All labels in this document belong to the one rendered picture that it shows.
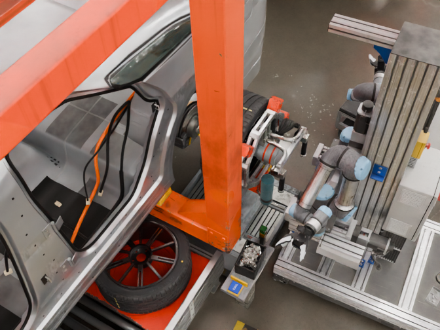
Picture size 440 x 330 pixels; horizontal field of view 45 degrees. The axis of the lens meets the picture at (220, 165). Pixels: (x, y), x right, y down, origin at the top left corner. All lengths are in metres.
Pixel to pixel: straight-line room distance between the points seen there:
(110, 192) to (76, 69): 2.12
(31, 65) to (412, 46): 1.73
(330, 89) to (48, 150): 2.74
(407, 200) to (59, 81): 2.20
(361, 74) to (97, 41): 4.19
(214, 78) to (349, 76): 3.23
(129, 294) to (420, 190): 1.83
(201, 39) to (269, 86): 3.05
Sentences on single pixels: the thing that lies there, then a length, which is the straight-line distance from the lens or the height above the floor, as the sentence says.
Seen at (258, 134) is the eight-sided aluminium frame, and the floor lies 1.12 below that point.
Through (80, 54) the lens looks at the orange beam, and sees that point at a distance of 1.48.
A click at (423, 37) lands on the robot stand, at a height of 2.03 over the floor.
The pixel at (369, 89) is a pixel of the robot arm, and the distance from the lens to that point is 3.20.
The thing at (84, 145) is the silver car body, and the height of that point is 1.01.
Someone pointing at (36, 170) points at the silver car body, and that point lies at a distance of 3.69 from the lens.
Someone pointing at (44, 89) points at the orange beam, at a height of 2.70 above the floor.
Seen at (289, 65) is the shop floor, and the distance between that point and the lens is 5.46.
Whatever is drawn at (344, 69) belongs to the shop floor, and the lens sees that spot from 5.51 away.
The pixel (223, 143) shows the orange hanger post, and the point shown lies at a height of 1.63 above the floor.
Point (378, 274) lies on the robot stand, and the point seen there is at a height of 0.21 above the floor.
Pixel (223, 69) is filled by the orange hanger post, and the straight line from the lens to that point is 2.26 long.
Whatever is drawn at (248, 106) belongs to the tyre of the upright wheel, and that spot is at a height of 1.18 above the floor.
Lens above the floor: 3.63
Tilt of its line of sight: 52 degrees down
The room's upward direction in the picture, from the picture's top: 2 degrees counter-clockwise
